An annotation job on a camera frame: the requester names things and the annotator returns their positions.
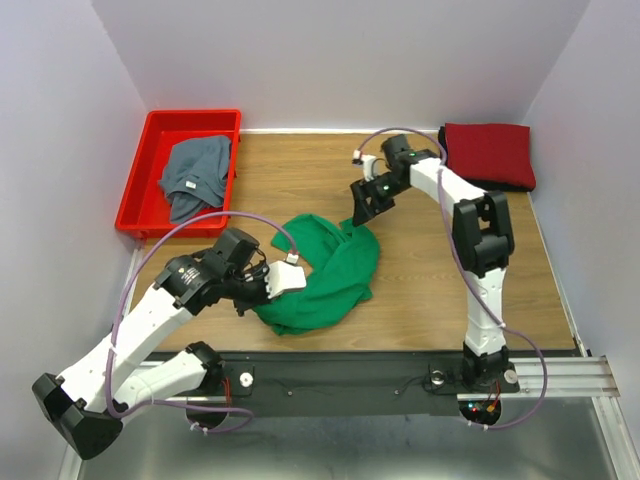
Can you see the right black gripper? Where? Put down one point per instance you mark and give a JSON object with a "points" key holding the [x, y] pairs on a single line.
{"points": [[363, 211]]}

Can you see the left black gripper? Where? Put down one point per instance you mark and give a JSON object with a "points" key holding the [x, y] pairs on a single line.
{"points": [[262, 298]]}

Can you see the green t shirt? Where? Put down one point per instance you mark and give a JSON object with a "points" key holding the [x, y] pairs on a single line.
{"points": [[344, 259]]}

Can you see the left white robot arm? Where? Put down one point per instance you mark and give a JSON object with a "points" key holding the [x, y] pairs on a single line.
{"points": [[90, 401]]}

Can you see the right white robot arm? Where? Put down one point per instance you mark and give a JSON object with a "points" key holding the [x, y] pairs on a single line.
{"points": [[478, 228]]}

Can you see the grey t shirt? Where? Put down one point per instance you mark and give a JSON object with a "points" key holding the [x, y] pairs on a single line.
{"points": [[196, 176]]}

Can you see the red plastic bin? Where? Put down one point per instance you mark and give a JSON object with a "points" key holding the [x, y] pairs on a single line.
{"points": [[144, 211]]}

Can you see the folded black t shirt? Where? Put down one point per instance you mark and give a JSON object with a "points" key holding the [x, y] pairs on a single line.
{"points": [[450, 165]]}

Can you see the folded red t shirt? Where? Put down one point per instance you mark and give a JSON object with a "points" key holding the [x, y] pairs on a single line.
{"points": [[490, 150]]}

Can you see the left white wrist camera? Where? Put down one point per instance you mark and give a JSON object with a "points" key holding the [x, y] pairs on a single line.
{"points": [[285, 276]]}

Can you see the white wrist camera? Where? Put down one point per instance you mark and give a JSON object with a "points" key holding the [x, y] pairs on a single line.
{"points": [[285, 276], [367, 163]]}

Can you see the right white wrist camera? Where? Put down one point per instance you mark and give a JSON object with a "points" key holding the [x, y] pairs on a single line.
{"points": [[367, 163]]}

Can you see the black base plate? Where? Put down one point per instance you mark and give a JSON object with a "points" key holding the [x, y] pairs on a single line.
{"points": [[352, 383]]}

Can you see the aluminium rail frame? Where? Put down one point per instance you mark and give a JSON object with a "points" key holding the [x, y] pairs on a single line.
{"points": [[563, 424]]}

